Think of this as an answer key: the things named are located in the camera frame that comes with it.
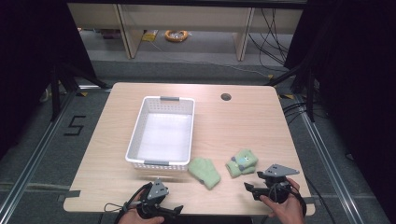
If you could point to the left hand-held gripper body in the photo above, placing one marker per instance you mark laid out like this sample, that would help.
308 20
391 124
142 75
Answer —
153 190

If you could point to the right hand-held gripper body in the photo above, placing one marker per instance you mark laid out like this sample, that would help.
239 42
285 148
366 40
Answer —
278 188

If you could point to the green glove with bear face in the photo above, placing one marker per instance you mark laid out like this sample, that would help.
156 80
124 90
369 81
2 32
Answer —
243 163

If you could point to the plain green glove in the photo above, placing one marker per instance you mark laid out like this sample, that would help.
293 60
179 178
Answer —
204 171

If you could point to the white plastic basket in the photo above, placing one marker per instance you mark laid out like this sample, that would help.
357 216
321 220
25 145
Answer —
163 137

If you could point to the person's right hand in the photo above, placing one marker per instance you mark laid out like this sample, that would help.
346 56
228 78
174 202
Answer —
289 211

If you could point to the person's left hand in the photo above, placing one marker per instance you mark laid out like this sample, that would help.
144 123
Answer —
140 220

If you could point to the round dark table grommet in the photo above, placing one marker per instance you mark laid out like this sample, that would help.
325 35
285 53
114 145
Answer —
226 96

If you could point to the black metal stand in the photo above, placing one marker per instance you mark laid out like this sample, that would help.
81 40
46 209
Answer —
55 93
310 93

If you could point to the black curtain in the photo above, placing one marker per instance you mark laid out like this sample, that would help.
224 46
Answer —
28 62
358 77

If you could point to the yellow packet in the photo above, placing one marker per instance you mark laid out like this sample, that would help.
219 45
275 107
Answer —
150 35

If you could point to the aluminium floor rail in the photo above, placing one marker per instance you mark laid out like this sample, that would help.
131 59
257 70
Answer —
330 161
34 152

